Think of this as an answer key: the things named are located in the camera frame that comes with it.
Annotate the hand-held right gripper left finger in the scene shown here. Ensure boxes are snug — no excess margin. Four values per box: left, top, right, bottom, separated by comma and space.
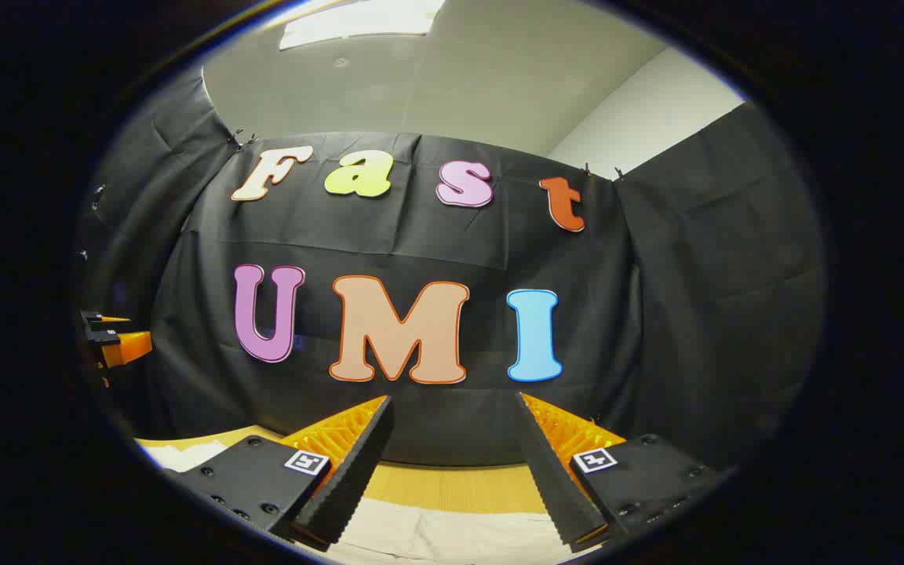
162, 395, 396, 552

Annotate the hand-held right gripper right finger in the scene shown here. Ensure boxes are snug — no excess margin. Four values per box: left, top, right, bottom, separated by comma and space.
513, 391, 727, 554

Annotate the black backdrop cloth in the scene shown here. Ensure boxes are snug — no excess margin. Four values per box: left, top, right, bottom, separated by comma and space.
75, 67, 826, 472

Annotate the ceiling light panel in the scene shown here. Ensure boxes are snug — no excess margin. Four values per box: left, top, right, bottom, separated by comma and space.
278, 0, 447, 51

